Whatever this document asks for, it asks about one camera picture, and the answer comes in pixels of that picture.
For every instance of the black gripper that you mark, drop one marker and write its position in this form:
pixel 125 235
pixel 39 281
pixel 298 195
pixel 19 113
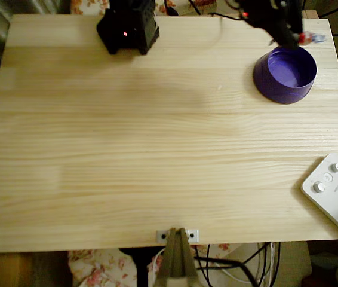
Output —
pixel 283 35

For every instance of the candy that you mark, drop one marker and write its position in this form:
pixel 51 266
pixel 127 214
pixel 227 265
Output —
pixel 309 37

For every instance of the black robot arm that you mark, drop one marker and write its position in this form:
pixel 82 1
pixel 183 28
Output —
pixel 258 6

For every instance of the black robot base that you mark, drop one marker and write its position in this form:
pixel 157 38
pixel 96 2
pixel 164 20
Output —
pixel 118 39

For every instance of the purple bowl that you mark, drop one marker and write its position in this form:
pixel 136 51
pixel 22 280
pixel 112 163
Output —
pixel 276 86

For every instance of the floral cloth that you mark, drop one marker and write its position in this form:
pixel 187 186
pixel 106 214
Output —
pixel 187 6
pixel 97 269

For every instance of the white control device with knobs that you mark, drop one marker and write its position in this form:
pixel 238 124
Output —
pixel 336 203

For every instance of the table edge clamp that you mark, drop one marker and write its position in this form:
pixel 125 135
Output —
pixel 176 257

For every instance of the black stand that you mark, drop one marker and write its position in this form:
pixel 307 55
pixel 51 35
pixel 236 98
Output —
pixel 140 269

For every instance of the wooden table leg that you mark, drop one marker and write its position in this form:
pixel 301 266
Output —
pixel 9 270

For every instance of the white mounting bracket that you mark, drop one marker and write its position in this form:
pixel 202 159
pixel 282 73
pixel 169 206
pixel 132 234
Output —
pixel 193 235

